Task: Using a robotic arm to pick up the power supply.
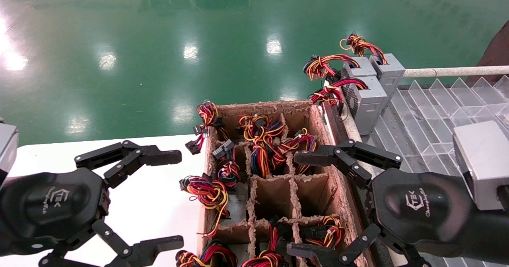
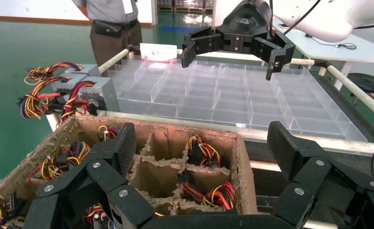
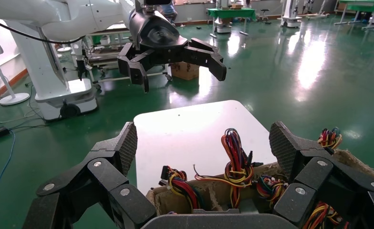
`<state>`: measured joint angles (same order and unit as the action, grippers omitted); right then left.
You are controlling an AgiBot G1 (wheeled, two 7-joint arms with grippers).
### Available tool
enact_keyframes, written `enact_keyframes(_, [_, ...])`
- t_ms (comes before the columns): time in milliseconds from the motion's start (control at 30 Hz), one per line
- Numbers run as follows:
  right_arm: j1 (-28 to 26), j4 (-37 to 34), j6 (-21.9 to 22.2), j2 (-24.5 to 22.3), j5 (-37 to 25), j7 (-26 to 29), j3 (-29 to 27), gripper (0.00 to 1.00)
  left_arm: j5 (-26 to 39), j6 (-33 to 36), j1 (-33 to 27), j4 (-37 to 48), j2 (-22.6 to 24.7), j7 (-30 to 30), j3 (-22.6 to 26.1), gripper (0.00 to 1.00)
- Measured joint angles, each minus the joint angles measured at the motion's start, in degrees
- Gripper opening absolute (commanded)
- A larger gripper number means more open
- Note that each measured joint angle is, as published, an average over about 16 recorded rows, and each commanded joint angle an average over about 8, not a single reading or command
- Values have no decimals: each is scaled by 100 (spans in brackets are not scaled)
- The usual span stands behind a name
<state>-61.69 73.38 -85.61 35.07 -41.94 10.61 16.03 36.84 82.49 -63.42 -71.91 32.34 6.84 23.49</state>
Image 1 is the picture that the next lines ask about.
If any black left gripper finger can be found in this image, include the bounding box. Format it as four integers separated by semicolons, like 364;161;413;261
39;218;185;267

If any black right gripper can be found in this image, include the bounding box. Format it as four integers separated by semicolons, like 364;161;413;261
286;139;480;267

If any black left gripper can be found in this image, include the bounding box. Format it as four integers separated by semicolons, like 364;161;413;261
0;140;183;256

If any grey power supply with cables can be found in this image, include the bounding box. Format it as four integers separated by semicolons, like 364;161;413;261
308;76;389;136
212;139;242;191
175;239;239;267
241;215;293;267
339;32;406;114
274;127;319;176
303;54;377;80

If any brown cardboard divider box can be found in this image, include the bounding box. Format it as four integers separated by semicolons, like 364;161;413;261
198;100;370;267

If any clear plastic divider tray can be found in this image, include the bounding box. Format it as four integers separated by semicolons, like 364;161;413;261
372;75;509;267

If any person in brown trousers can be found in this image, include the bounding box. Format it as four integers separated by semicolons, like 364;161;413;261
466;19;509;85

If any wire bundle bottom right cell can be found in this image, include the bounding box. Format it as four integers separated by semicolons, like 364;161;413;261
298;215;346;256

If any wire bundle cell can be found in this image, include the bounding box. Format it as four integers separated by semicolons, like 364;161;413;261
238;114;286;179
298;215;346;256

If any wire bundle box left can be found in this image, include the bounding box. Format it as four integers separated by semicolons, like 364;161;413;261
179;173;249;238

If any white round rail tube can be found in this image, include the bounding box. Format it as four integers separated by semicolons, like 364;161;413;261
341;112;376;171
403;65;509;79

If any wire bundle centre cell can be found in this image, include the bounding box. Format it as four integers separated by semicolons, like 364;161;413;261
238;114;286;179

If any wire bundle top-left corner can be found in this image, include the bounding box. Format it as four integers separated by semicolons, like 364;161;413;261
185;100;224;155

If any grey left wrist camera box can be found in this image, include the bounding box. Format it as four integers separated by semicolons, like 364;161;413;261
0;119;19;188

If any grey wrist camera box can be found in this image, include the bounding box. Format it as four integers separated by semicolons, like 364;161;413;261
453;120;509;212
0;119;19;188

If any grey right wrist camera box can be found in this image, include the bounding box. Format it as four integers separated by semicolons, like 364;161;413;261
453;120;509;212

